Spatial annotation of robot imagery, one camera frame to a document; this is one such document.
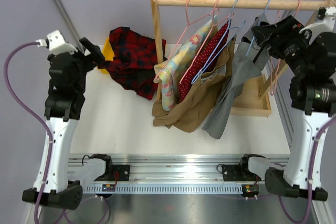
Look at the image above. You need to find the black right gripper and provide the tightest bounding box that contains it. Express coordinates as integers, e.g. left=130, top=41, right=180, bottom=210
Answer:
left=253, top=16, right=314, bottom=77

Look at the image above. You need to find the blue wire hanger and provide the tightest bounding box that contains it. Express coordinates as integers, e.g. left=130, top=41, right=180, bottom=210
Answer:
left=246, top=0, right=272, bottom=57
left=191, top=0, right=246, bottom=84

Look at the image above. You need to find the pink wire hanger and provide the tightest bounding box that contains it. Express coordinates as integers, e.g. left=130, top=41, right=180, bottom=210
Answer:
left=270, top=0, right=301, bottom=96
left=178, top=0, right=229, bottom=84
left=154, top=0, right=219, bottom=83

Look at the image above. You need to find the grey skirt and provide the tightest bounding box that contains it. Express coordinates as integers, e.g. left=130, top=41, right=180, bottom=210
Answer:
left=202, top=29, right=269, bottom=140

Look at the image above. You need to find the red black plaid skirt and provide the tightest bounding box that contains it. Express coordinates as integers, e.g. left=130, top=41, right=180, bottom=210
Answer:
left=98, top=27, right=158, bottom=101

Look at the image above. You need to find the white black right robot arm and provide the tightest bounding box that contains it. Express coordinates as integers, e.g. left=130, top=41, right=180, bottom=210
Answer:
left=238, top=7, right=335, bottom=201

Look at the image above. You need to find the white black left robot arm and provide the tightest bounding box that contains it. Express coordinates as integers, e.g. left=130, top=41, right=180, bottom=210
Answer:
left=22, top=37, right=114, bottom=210

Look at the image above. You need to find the red white polka-dot skirt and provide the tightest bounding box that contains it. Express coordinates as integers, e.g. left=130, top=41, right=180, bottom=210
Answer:
left=178, top=21, right=228, bottom=103

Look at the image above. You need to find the pastel floral skirt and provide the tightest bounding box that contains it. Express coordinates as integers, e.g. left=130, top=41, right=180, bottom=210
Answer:
left=154, top=17, right=217, bottom=111

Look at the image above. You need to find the tan brown skirt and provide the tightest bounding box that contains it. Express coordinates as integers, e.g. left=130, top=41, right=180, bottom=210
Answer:
left=152, top=38, right=235, bottom=133

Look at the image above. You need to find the yellow plastic tray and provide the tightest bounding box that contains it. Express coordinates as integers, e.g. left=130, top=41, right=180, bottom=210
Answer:
left=101, top=38, right=114, bottom=61

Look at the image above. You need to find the wooden clothes rack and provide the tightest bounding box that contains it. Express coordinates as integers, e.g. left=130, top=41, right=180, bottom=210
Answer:
left=151, top=0, right=335, bottom=117

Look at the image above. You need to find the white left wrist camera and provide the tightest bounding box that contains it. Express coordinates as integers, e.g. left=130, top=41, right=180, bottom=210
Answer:
left=36, top=30, right=78, bottom=56

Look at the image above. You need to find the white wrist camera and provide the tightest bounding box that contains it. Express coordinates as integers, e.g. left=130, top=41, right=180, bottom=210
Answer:
left=36, top=30, right=78, bottom=56
left=299, top=7, right=335, bottom=38

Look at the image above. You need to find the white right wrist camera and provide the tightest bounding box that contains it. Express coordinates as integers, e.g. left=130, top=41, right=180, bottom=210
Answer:
left=299, top=7, right=335, bottom=38

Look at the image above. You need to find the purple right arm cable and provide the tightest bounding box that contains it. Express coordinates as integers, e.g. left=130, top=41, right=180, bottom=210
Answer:
left=278, top=118, right=336, bottom=222

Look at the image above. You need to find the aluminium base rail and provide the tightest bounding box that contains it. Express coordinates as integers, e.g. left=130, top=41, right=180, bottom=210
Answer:
left=67, top=153, right=293, bottom=195

